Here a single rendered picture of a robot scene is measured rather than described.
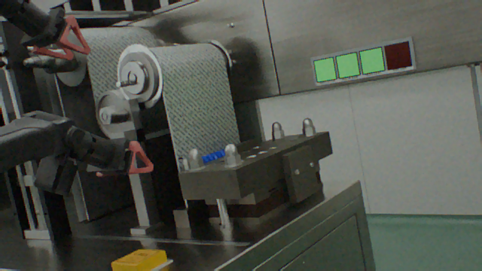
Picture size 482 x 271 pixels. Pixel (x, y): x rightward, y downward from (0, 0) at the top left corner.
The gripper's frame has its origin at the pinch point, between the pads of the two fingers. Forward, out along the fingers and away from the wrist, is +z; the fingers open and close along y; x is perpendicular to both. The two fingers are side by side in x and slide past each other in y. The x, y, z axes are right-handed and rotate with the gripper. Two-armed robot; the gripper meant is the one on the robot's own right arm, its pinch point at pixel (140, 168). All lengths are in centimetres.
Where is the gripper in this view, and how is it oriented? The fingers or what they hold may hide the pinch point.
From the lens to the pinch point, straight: 111.3
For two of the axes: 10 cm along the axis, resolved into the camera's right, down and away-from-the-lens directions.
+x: 1.4, -9.4, 3.1
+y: 7.8, -0.9, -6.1
